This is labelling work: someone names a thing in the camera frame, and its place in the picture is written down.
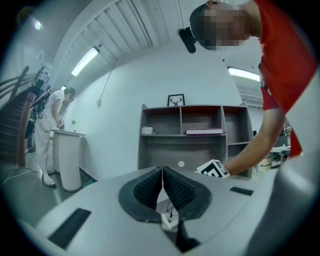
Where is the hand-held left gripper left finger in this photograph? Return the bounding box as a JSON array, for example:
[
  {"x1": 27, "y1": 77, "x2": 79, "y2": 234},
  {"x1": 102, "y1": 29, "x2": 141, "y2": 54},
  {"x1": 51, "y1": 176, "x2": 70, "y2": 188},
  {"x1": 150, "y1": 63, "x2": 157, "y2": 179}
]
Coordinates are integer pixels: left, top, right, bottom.
[{"x1": 118, "y1": 166, "x2": 164, "y2": 224}]

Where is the person's head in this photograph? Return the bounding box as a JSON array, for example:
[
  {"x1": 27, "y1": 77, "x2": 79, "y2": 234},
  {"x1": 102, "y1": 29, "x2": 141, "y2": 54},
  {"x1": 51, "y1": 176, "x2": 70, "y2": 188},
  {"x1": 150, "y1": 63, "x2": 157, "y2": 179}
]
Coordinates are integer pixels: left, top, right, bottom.
[{"x1": 189, "y1": 0, "x2": 262, "y2": 52}]

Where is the long ceiling tube light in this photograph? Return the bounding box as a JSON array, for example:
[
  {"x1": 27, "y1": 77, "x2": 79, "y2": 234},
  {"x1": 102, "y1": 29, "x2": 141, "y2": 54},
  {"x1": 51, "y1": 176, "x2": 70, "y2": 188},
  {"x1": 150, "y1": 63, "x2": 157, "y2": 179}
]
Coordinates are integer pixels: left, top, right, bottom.
[
  {"x1": 227, "y1": 66, "x2": 261, "y2": 82},
  {"x1": 70, "y1": 45, "x2": 101, "y2": 77}
]

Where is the black backpack with straps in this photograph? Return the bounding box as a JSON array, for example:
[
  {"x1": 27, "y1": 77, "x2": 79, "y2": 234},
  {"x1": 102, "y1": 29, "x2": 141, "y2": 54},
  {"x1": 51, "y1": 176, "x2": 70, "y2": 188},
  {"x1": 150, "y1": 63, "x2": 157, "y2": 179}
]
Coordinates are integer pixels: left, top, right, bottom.
[{"x1": 30, "y1": 71, "x2": 52, "y2": 120}]

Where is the white tag with black string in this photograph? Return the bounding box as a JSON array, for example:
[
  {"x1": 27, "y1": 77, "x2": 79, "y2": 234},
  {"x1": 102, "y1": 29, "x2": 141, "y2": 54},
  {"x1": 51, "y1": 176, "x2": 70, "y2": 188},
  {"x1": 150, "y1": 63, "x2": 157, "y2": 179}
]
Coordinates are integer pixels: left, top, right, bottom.
[{"x1": 160, "y1": 200, "x2": 180, "y2": 230}]

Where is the white pedestal table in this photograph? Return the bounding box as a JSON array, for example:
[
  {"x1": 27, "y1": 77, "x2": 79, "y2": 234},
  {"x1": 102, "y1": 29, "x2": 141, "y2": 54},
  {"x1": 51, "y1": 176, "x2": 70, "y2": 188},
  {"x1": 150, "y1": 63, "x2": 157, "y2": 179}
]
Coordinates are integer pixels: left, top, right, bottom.
[{"x1": 52, "y1": 129, "x2": 87, "y2": 193}]

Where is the person's red shirt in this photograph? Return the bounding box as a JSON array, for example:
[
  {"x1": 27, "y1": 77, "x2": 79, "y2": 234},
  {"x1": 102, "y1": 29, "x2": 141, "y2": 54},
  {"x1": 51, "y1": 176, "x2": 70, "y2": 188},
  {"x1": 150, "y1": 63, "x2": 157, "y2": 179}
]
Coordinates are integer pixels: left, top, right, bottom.
[{"x1": 253, "y1": 0, "x2": 319, "y2": 159}]

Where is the black framed deer picture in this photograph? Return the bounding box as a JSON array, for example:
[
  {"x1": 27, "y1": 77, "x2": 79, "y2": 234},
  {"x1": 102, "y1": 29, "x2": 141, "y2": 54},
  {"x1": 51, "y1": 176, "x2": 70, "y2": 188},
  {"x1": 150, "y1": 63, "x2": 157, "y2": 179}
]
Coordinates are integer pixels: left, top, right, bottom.
[{"x1": 167, "y1": 93, "x2": 186, "y2": 107}]

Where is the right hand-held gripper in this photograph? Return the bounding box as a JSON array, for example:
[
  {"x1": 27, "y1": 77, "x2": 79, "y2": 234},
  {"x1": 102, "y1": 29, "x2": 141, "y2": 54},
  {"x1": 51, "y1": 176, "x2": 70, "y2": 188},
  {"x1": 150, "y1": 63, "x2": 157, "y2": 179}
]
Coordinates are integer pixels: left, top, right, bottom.
[{"x1": 194, "y1": 159, "x2": 231, "y2": 179}]

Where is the dark wooden staircase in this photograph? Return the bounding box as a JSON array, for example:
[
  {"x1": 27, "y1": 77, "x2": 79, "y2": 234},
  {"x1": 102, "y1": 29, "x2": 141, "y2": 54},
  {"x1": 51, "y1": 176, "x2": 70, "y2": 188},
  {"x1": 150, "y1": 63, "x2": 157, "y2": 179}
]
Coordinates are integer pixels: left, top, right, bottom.
[{"x1": 0, "y1": 65, "x2": 45, "y2": 169}]

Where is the hanging wall cable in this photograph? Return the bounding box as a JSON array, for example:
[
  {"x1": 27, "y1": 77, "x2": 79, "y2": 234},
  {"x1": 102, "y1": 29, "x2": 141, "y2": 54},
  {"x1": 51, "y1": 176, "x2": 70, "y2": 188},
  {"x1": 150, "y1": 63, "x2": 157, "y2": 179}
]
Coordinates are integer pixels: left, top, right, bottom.
[{"x1": 96, "y1": 58, "x2": 119, "y2": 109}]

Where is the pink flat book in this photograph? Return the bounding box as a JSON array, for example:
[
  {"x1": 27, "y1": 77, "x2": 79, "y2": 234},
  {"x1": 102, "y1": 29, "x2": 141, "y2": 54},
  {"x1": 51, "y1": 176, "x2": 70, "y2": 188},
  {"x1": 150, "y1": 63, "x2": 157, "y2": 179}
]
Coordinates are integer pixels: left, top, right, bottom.
[{"x1": 185, "y1": 127, "x2": 224, "y2": 135}]

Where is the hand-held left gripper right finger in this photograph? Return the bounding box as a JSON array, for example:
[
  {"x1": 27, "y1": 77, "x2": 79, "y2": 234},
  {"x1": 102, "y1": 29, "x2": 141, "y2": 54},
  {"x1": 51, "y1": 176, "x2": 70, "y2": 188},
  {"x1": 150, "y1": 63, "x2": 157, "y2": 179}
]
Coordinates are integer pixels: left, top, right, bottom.
[{"x1": 162, "y1": 165, "x2": 212, "y2": 222}]

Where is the person's right forearm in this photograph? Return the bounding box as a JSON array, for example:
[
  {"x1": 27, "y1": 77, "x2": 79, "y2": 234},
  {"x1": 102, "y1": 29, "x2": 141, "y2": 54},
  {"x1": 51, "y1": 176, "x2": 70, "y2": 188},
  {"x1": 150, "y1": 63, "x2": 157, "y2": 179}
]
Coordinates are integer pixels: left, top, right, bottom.
[{"x1": 224, "y1": 117, "x2": 286, "y2": 176}]

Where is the white floor cable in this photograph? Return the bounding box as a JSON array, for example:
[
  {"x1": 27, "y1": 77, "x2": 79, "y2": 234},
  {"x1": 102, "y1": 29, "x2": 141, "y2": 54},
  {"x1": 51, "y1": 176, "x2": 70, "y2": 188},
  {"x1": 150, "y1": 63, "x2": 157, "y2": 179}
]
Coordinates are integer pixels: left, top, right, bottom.
[{"x1": 0, "y1": 166, "x2": 42, "y2": 186}]

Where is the black head-worn camera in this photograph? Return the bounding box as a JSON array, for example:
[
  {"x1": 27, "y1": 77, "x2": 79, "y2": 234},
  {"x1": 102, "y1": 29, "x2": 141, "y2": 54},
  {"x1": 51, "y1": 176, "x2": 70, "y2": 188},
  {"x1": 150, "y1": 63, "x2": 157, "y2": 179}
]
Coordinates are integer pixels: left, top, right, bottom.
[{"x1": 177, "y1": 27, "x2": 197, "y2": 54}]

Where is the grey wooden shelf unit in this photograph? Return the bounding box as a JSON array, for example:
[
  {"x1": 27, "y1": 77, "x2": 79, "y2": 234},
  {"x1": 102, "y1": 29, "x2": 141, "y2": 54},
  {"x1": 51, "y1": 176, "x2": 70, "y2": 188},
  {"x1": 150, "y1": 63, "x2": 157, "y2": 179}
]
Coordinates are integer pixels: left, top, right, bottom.
[{"x1": 137, "y1": 100, "x2": 254, "y2": 180}]

